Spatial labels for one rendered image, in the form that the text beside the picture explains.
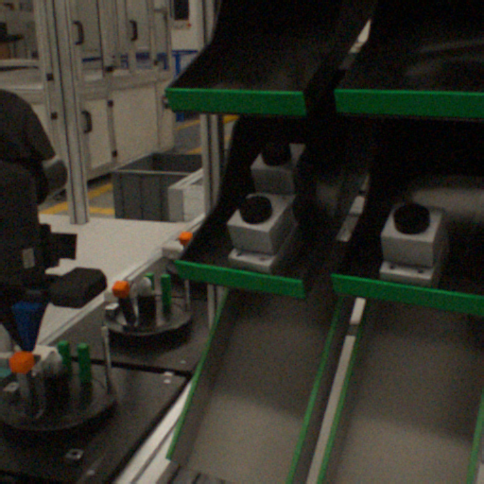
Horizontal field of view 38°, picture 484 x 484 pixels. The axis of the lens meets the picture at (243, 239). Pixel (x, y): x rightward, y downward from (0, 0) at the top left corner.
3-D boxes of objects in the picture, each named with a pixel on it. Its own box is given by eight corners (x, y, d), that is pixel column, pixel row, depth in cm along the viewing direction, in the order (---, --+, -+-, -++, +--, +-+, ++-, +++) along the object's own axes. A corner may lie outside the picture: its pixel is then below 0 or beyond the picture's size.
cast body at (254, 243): (275, 290, 63) (259, 232, 58) (233, 281, 65) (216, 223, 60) (313, 231, 68) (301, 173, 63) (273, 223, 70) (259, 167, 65)
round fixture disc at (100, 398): (80, 453, 77) (78, 437, 77) (-26, 433, 81) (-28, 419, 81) (136, 390, 90) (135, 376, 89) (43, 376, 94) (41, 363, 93)
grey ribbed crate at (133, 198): (254, 234, 272) (252, 177, 265) (112, 224, 290) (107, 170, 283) (281, 207, 310) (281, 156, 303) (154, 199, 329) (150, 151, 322)
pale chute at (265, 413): (301, 505, 65) (287, 496, 62) (182, 468, 71) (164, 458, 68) (371, 245, 76) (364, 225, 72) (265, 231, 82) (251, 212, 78)
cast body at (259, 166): (296, 227, 69) (284, 170, 64) (256, 222, 70) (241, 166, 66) (324, 176, 74) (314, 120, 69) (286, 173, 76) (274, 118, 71)
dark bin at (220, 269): (305, 302, 61) (290, 239, 56) (181, 280, 67) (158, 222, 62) (392, 126, 79) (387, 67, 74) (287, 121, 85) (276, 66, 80)
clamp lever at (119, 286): (135, 327, 102) (123, 289, 97) (123, 326, 103) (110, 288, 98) (144, 310, 105) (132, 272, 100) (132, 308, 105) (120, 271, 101)
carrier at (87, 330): (191, 385, 95) (187, 300, 91) (39, 363, 102) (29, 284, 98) (244, 315, 117) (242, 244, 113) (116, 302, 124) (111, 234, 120)
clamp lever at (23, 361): (35, 418, 79) (23, 361, 76) (20, 415, 79) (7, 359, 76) (52, 399, 82) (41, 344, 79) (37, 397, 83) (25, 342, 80)
